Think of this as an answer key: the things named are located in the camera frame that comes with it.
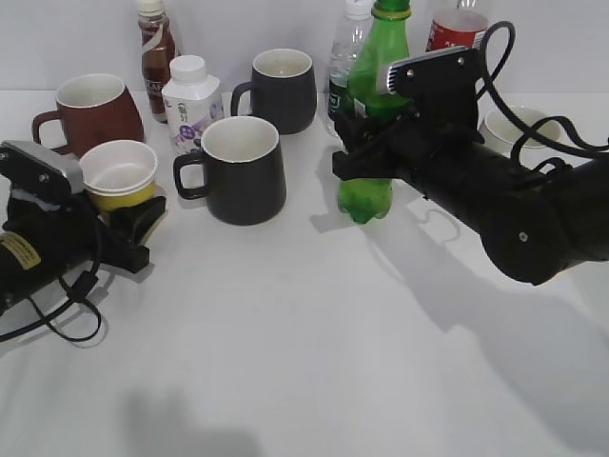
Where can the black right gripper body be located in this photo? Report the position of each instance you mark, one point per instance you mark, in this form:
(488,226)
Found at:
(440,160)

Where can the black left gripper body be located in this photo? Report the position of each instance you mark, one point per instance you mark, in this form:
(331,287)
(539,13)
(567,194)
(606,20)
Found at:
(71,232)

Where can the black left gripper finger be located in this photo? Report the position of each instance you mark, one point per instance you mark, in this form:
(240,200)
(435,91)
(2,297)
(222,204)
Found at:
(133,224)

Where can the white ceramic mug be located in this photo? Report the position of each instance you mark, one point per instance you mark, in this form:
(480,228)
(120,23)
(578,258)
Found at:
(500,134)

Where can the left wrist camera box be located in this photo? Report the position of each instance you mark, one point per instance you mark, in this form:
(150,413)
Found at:
(44,173)

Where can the white milk carton bottle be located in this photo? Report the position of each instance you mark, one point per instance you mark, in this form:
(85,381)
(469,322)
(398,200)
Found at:
(193,101)

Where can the yellow paper cup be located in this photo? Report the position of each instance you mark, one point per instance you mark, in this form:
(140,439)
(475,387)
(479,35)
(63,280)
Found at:
(119,174)

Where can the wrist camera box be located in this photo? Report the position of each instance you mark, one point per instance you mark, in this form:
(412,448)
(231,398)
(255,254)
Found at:
(44,173)
(441,83)

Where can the dark cola bottle red label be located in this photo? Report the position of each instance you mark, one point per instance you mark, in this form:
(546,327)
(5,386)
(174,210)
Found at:
(458,23)

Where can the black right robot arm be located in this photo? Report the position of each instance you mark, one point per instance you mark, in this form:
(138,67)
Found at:
(532,225)

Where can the dark grey mug front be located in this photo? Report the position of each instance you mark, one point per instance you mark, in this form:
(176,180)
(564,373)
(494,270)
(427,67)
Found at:
(238,169)

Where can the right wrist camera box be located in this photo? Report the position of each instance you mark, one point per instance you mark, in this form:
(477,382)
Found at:
(441,83)

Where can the brown ceramic mug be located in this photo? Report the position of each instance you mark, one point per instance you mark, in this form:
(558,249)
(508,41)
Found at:
(92,109)

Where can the green plastic soda bottle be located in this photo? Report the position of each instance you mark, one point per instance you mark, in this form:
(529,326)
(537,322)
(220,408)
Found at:
(368,198)

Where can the dark grey mug rear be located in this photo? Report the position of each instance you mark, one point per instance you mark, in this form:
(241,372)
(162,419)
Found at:
(282,90)

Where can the clear water bottle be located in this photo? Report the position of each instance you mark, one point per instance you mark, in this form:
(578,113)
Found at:
(351,32)

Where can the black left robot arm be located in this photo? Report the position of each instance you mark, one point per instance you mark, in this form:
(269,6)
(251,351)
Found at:
(23,272)

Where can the dark grey mug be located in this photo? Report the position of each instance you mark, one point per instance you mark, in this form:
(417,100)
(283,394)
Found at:
(282,90)
(238,169)

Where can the brown coffee drink bottle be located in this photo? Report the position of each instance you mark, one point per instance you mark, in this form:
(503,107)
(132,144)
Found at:
(157,51)

